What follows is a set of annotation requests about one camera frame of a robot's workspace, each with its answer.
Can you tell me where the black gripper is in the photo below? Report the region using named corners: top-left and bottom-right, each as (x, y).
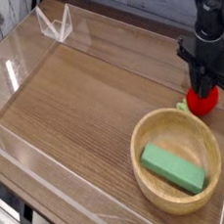
top-left (177, 35), bottom-right (224, 99)

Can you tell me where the red plush strawberry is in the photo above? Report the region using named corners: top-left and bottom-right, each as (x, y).
top-left (175, 86), bottom-right (219, 116)

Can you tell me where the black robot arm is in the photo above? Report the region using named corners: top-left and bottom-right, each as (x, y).
top-left (177, 0), bottom-right (224, 99)

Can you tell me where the wooden bowl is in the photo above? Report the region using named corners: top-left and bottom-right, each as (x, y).
top-left (130, 108), bottom-right (222, 215)

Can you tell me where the green foam block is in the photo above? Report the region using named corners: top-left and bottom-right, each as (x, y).
top-left (140, 142), bottom-right (206, 194)

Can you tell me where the clear acrylic corner bracket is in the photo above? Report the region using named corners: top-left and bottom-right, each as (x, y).
top-left (35, 4), bottom-right (73, 43)

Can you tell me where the clear acrylic tray wall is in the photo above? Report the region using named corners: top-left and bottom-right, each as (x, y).
top-left (0, 122), bottom-right (156, 224)

